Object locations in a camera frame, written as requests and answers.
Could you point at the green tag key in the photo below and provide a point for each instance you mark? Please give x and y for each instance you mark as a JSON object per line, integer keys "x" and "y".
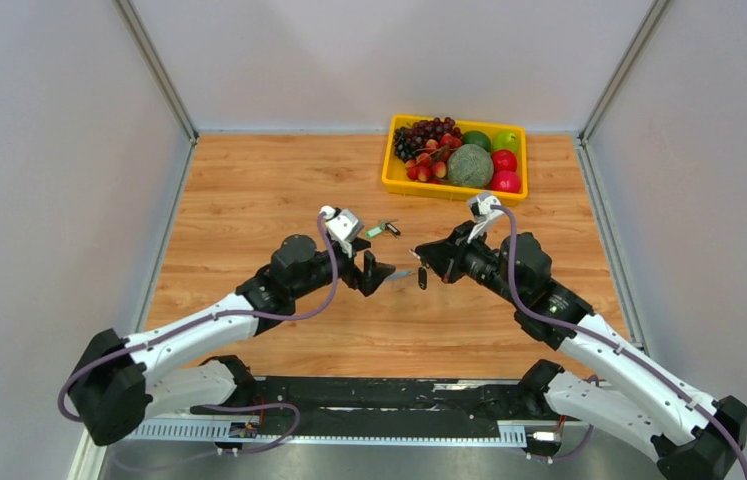
{"x": 376, "y": 231}

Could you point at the right aluminium corner post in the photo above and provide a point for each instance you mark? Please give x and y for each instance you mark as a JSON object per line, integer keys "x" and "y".
{"x": 639, "y": 41}

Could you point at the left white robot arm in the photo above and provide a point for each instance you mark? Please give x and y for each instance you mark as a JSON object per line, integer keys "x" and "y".
{"x": 120, "y": 382}

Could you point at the red cherries cluster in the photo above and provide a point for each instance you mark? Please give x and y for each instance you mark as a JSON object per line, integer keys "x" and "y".
{"x": 427, "y": 162}

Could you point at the upper red apple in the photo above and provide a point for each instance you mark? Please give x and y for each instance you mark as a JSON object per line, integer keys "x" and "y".
{"x": 504, "y": 160}

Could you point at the red apple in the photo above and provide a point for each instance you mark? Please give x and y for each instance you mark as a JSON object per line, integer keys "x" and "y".
{"x": 506, "y": 181}
{"x": 504, "y": 160}

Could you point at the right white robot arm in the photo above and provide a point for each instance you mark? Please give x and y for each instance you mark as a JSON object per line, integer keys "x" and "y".
{"x": 686, "y": 432}

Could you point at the dark purple grape bunch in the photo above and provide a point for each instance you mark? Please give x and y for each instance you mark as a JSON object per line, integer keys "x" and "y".
{"x": 411, "y": 139}

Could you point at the black tagged key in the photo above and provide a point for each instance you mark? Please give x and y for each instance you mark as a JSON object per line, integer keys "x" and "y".
{"x": 422, "y": 278}

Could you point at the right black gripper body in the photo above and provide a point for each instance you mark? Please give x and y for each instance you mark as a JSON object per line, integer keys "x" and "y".
{"x": 478, "y": 262}

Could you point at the left aluminium corner post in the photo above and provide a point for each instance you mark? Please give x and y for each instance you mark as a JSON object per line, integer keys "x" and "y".
{"x": 145, "y": 45}

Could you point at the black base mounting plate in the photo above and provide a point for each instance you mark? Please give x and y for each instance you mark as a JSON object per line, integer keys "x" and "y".
{"x": 388, "y": 407}

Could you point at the dark green lime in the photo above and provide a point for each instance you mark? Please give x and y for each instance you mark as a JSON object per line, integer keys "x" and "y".
{"x": 477, "y": 138}

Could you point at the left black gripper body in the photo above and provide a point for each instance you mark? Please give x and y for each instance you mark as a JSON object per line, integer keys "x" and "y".
{"x": 346, "y": 268}

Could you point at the large keyring with small rings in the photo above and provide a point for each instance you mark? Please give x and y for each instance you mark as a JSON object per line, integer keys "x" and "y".
{"x": 400, "y": 274}

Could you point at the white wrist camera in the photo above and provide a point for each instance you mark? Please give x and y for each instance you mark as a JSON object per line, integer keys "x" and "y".
{"x": 486, "y": 210}
{"x": 343, "y": 226}

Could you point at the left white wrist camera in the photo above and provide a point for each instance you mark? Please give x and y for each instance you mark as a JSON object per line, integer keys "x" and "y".
{"x": 343, "y": 226}

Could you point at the yellow plastic fruit tray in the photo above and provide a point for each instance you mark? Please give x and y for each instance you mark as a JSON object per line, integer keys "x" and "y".
{"x": 395, "y": 180}

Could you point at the green netted melon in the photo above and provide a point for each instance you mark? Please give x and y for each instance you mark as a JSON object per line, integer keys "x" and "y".
{"x": 470, "y": 166}

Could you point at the aluminium front rail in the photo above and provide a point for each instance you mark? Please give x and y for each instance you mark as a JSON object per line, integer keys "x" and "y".
{"x": 225, "y": 442}

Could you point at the aluminium corner post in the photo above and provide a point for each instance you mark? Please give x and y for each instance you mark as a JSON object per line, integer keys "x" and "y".
{"x": 639, "y": 41}
{"x": 145, "y": 45}

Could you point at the lower red apple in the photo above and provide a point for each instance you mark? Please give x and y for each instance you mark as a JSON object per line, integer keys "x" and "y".
{"x": 506, "y": 181}

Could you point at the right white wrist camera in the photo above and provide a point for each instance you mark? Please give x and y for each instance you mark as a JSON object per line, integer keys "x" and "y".
{"x": 486, "y": 210}

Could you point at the light green apple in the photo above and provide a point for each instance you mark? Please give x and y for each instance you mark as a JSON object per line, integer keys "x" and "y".
{"x": 507, "y": 140}

